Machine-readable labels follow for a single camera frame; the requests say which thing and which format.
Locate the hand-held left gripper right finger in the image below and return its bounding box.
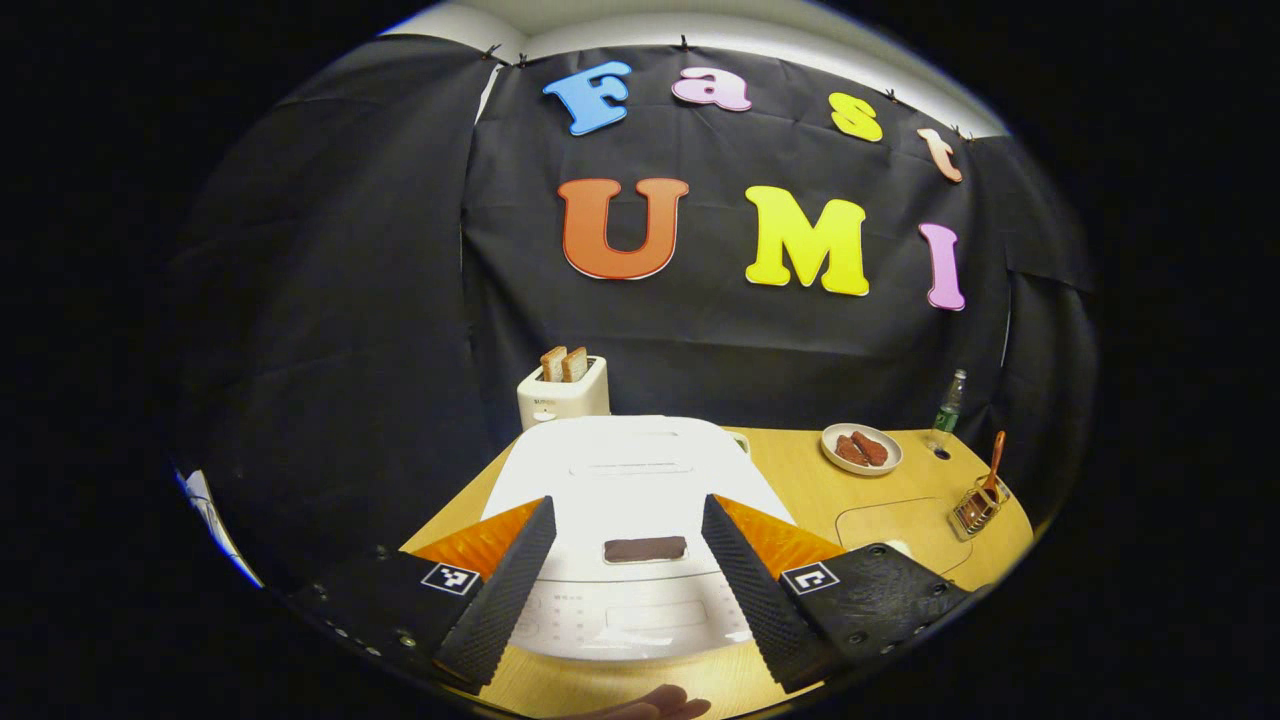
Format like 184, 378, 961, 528
700, 493, 973, 696

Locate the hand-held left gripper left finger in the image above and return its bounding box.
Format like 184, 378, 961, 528
283, 495, 558, 698

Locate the white rice cooker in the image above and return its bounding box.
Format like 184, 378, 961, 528
480, 415, 801, 663

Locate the clear wire chopstick holder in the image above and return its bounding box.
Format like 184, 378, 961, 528
950, 475, 1013, 541

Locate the white round plate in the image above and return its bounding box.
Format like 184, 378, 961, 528
820, 423, 904, 477

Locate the white toaster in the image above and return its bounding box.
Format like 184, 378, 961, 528
516, 355, 611, 433

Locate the clear plastic water bottle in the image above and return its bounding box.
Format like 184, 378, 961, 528
925, 369, 969, 453

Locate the black backdrop cloth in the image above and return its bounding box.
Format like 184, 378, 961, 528
165, 35, 1101, 591

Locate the white device with cables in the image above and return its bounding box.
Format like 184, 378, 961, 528
178, 468, 263, 589

